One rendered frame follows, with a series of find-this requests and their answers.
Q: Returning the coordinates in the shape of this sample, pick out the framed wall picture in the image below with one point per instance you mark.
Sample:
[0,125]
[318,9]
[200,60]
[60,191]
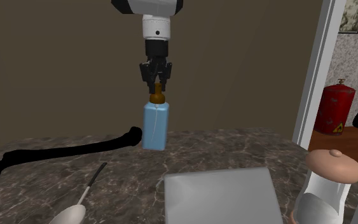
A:
[353,15]

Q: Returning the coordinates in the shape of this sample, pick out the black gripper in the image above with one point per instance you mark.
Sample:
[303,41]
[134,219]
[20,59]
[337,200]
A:
[156,48]

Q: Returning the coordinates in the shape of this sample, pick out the white jar with tan lid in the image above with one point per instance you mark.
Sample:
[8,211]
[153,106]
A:
[327,189]

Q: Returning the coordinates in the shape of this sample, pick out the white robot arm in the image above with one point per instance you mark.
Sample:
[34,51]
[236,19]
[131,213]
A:
[155,26]

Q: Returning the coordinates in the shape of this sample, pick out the blue bottle with brown pump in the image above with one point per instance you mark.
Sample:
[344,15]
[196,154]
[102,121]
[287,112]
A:
[155,127]

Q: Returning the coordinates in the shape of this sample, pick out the black bone-shaped long object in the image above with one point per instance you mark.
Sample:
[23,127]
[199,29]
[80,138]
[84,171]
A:
[57,152]

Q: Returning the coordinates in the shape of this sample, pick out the white door frame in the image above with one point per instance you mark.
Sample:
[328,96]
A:
[316,71]

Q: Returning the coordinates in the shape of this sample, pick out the grey flat box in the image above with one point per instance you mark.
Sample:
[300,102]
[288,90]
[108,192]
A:
[219,198]

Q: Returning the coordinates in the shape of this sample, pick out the red gas cylinder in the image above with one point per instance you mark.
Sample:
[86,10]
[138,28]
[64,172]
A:
[333,108]

